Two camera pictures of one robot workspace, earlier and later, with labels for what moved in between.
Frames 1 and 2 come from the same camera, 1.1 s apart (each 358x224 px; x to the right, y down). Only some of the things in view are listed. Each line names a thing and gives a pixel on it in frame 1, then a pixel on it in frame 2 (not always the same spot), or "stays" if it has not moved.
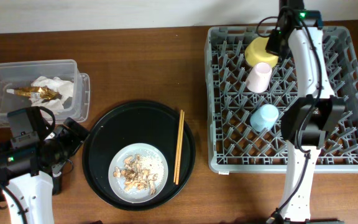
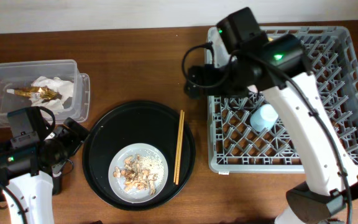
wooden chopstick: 181,135 stays
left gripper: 74,139 stays
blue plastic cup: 263,118 stays
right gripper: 274,45 -> 194,81
